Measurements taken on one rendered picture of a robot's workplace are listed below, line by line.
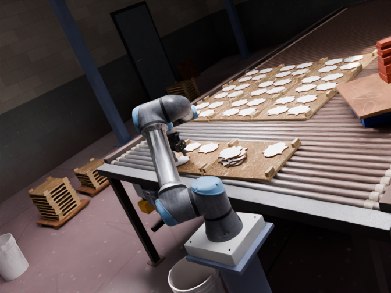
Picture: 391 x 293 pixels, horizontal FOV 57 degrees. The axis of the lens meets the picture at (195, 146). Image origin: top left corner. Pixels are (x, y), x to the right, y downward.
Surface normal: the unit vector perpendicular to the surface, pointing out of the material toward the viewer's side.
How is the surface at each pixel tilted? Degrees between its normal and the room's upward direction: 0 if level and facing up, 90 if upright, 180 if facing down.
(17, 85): 90
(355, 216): 0
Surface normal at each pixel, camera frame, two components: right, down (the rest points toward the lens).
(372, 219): -0.36, -0.86
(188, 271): 0.32, 0.18
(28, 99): 0.73, -0.02
